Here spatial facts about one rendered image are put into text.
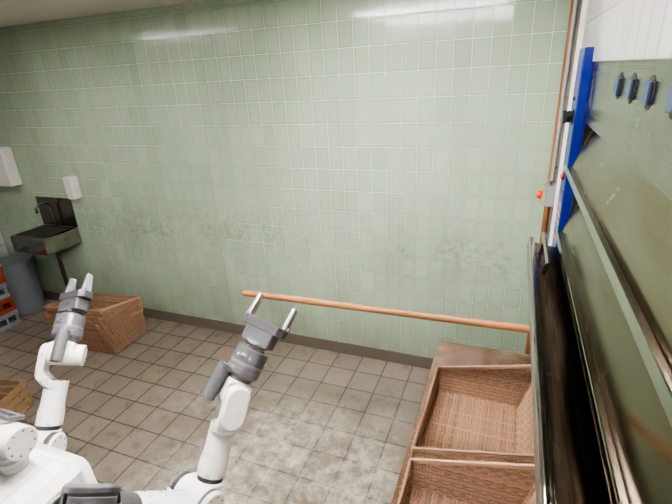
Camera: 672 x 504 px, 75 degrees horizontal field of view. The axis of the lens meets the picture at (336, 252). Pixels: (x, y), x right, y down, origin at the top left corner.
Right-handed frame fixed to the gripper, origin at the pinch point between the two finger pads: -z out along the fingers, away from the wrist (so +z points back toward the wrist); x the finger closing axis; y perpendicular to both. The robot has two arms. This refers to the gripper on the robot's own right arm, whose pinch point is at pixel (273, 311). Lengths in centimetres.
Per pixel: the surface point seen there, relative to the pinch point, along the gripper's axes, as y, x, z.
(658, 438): -30, -79, -7
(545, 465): -19, -68, 4
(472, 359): 152, -60, -28
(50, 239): 204, 303, 22
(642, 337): -40, -69, -18
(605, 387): -8, -76, -15
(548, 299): 36, -68, -42
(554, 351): 14, -70, -22
